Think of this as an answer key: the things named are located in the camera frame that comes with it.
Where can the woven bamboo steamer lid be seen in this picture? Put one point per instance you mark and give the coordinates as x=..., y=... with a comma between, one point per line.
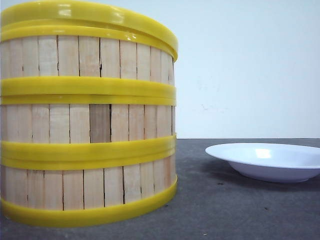
x=82, y=18

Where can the white plate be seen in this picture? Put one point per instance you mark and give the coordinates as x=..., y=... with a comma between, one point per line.
x=270, y=162

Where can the front bamboo steamer drawer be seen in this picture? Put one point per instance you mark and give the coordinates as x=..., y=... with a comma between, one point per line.
x=132, y=187

